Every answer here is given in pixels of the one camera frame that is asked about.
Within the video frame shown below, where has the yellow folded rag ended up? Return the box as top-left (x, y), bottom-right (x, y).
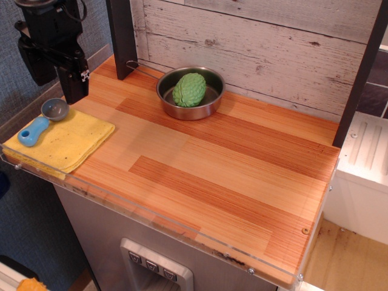
top-left (3, 109), bottom-right (115, 180)

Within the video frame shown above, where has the silver ice dispenser panel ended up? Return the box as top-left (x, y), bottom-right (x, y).
top-left (120, 238), bottom-right (194, 290)

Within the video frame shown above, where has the clear acrylic edge guard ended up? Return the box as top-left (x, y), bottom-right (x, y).
top-left (4, 145), bottom-right (308, 289)

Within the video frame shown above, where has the white toy sink unit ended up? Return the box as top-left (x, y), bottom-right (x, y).
top-left (323, 112), bottom-right (387, 244)

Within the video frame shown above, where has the stainless steel pot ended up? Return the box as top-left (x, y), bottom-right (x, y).
top-left (125, 60), bottom-right (227, 121)

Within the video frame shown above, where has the green plastic grape bunch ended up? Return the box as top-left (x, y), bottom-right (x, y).
top-left (172, 73), bottom-right (206, 107)

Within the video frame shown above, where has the blue grey measuring scoop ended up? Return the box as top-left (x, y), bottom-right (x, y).
top-left (18, 98), bottom-right (70, 147)

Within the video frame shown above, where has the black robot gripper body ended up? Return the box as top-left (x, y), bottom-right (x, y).
top-left (15, 1), bottom-right (84, 64)

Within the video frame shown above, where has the dark vertical post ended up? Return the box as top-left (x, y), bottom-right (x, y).
top-left (332, 0), bottom-right (387, 148)
top-left (105, 0), bottom-right (138, 80)

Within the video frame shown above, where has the dark right vertical post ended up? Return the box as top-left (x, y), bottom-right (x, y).
top-left (332, 0), bottom-right (387, 148)

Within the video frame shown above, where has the orange yellow cloth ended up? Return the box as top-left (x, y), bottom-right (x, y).
top-left (16, 278), bottom-right (48, 291)

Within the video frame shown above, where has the dark left vertical post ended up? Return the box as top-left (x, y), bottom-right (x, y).
top-left (105, 0), bottom-right (138, 80)

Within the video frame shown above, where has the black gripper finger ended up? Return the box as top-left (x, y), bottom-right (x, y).
top-left (18, 38), bottom-right (57, 86)
top-left (57, 57), bottom-right (90, 104)

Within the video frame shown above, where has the silver toy fridge cabinet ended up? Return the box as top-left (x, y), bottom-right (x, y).
top-left (55, 186), bottom-right (276, 290)

